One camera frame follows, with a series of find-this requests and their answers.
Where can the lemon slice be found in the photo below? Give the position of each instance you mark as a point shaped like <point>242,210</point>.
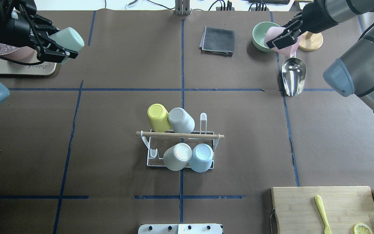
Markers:
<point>361,228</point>

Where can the grey cup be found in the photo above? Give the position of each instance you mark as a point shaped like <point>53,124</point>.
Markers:
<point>181,121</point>

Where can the beige tray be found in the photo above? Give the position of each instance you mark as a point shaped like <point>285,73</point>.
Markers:
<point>44,69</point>

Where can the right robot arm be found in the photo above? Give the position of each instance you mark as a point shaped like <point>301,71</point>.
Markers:
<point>351,73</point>

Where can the metal scoop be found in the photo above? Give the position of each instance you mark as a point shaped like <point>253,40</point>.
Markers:
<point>293,71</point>

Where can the light blue cup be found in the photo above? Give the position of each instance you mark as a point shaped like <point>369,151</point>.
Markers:
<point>202,158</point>

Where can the wooden cutting board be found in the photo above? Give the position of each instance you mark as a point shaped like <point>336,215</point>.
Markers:
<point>306,210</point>

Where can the grey folded cloth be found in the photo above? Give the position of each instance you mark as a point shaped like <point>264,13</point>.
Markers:
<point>218,41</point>

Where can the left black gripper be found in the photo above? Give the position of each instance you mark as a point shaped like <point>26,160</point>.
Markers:
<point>12,30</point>

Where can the wooden mug tree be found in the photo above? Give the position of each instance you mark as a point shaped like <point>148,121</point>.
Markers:
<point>311,41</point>

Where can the white wire cup holder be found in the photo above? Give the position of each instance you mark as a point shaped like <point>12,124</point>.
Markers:
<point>154,160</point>

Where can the yellow cup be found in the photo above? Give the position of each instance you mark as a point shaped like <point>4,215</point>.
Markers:
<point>158,118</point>

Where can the white cup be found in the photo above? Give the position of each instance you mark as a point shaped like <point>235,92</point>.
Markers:
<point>177,157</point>

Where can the aluminium frame post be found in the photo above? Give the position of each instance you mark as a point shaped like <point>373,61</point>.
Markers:
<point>182,7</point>

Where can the pink bowl with ice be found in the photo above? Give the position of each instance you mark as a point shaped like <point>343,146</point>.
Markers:
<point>21,54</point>

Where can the pink cup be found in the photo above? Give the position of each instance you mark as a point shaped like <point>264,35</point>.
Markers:
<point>283,41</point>

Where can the green bowl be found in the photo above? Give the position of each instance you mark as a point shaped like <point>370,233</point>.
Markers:
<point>259,33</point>

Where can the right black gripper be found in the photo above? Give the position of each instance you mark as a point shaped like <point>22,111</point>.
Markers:
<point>317,17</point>

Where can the green cup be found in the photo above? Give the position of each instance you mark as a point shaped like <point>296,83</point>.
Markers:
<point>70,41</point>

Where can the yellow plastic knife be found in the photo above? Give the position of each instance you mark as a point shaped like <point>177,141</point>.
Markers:
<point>322,211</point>

